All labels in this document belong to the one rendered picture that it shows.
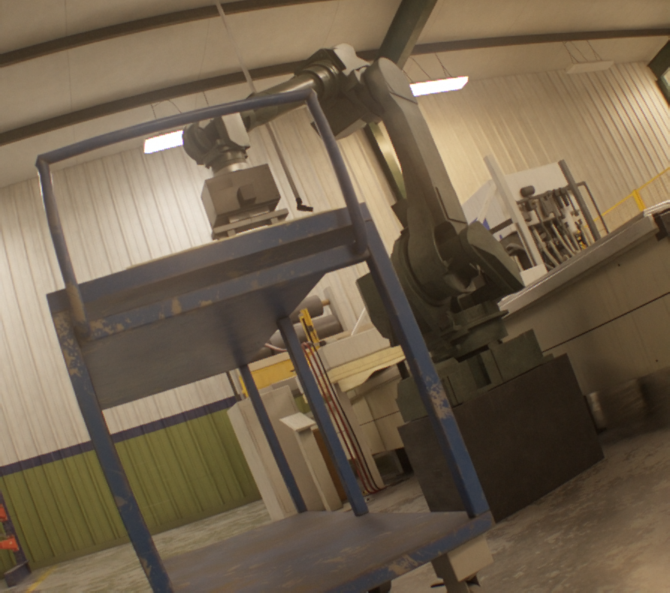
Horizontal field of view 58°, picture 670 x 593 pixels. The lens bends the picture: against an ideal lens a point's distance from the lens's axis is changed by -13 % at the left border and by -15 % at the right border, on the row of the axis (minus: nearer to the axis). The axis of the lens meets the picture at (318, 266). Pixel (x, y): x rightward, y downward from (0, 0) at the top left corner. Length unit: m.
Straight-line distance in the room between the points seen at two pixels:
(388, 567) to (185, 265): 0.74
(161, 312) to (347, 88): 1.88
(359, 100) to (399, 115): 0.22
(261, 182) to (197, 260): 0.89
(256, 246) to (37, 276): 8.25
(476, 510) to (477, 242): 1.45
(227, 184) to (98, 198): 7.77
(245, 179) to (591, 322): 1.60
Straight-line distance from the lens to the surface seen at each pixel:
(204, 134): 2.36
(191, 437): 9.07
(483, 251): 2.70
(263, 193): 2.22
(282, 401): 5.27
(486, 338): 2.82
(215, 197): 2.19
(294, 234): 1.45
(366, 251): 1.48
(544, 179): 7.91
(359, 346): 5.13
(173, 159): 10.24
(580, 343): 3.09
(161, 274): 1.37
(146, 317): 1.35
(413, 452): 3.04
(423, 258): 2.68
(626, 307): 2.80
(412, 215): 2.79
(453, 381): 2.60
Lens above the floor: 0.61
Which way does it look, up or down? 13 degrees up
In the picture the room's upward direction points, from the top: 22 degrees counter-clockwise
